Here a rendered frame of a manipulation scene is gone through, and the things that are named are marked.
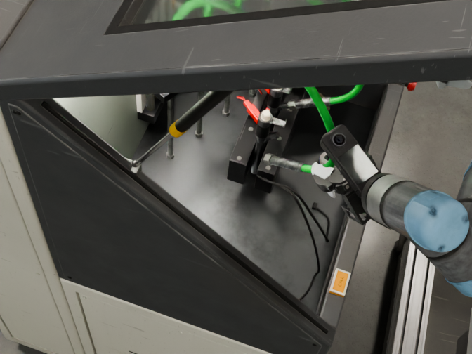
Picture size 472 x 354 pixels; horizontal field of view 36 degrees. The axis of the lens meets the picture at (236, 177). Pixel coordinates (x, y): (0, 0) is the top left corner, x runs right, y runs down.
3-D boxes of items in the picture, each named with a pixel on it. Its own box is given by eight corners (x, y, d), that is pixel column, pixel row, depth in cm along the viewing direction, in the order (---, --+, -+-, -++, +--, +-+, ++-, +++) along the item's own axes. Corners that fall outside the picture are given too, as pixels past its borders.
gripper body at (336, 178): (343, 216, 122) (381, 238, 110) (319, 175, 118) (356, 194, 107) (378, 189, 123) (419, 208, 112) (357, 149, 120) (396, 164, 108)
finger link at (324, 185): (310, 187, 123) (338, 197, 115) (305, 180, 122) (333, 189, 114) (331, 170, 124) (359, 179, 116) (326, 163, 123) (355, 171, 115)
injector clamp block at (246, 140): (266, 208, 163) (274, 174, 150) (224, 194, 164) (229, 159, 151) (307, 95, 180) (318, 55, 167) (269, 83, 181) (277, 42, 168)
